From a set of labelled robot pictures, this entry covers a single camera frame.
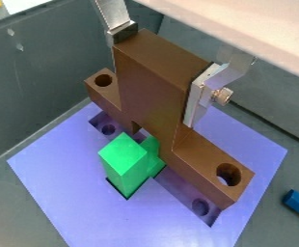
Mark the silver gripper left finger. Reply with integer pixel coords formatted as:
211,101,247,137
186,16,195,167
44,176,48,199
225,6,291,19
94,0,138,47

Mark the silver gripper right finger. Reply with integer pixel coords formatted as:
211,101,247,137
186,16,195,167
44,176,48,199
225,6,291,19
183,45,257,127

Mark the brown T-shaped block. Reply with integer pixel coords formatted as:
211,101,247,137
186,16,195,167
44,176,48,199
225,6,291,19
86,29,254,209

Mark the purple base board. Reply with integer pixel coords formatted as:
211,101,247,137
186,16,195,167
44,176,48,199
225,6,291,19
8,104,286,247

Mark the green U-shaped block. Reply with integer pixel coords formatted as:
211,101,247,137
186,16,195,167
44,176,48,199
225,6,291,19
98,132,166,199

